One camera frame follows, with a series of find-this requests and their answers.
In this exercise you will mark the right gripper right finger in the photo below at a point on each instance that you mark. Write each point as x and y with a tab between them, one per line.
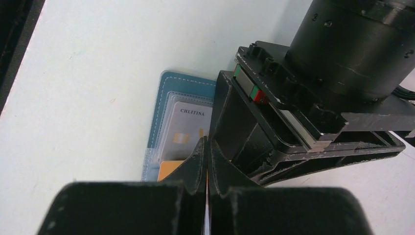
239	206

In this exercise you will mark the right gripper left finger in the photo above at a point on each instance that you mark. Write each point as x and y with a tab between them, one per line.
172	206

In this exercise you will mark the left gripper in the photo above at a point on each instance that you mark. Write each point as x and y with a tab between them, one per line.
256	140

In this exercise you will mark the blue card holder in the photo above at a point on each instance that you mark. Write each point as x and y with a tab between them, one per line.
173	87

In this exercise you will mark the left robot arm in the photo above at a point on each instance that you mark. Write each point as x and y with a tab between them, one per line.
357	48

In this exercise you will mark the grey Chlitina card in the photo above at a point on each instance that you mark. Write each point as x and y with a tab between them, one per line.
189	123

